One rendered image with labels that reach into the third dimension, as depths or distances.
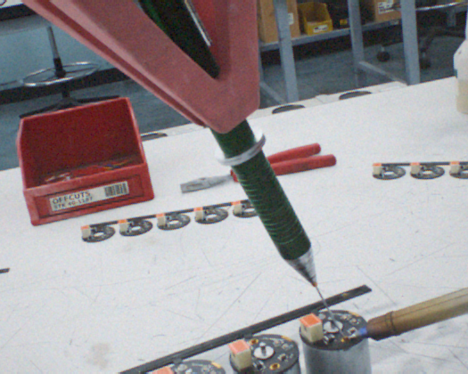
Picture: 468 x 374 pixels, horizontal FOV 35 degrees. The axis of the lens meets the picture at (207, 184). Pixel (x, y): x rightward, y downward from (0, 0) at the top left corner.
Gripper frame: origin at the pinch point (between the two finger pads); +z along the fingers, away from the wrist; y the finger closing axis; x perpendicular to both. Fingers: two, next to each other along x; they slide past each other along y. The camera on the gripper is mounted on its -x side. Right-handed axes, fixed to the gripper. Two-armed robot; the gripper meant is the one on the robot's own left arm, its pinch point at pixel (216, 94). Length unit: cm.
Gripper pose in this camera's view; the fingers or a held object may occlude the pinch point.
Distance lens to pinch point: 21.5
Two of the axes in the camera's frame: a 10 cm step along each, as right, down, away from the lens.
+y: -4.8, -2.4, 8.5
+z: 4.5, 7.6, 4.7
